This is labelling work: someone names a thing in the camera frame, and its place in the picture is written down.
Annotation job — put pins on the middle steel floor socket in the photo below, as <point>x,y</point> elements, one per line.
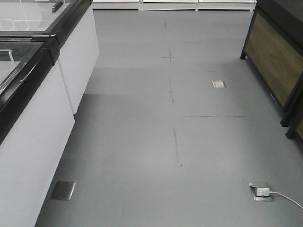
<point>218,84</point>

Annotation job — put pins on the white shelf base row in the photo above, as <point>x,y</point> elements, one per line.
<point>154,5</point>

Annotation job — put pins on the near white chest freezer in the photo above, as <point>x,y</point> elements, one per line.
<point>35,123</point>

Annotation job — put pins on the white chest freezer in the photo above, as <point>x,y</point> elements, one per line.
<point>68,22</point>
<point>35,123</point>

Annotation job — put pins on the far white chest freezer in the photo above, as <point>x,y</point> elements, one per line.
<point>68,22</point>

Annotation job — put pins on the right open floor socket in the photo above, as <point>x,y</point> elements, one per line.
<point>254,185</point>

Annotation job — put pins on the white power adapter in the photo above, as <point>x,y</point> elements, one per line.
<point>262,191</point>

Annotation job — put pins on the dark wood-panel counter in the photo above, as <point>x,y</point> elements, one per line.
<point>274,45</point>

